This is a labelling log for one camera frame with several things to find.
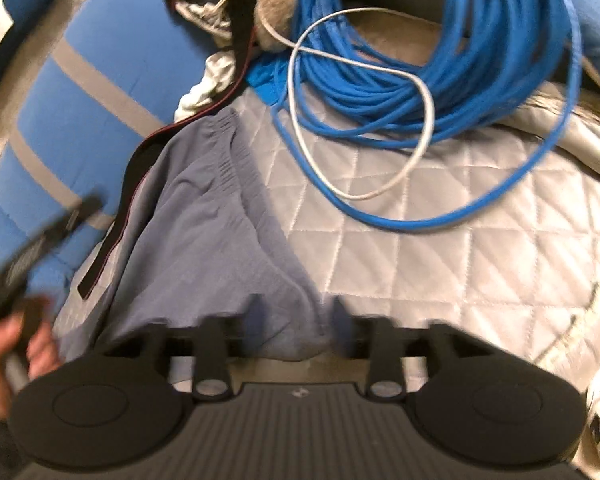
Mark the white crumpled cloth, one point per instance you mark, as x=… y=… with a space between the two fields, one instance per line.
x=205 y=90

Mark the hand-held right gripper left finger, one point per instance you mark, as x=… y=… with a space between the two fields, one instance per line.
x=256 y=322

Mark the blue pillow with grey stripes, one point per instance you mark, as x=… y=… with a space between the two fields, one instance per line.
x=90 y=125

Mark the grey-blue pants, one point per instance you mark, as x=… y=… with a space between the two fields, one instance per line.
x=205 y=240

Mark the beige satin quilt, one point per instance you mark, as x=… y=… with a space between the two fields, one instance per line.
x=580 y=135

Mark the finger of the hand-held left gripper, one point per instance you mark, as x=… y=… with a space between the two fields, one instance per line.
x=87 y=210

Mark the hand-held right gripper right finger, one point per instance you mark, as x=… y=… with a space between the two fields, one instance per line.
x=341 y=322

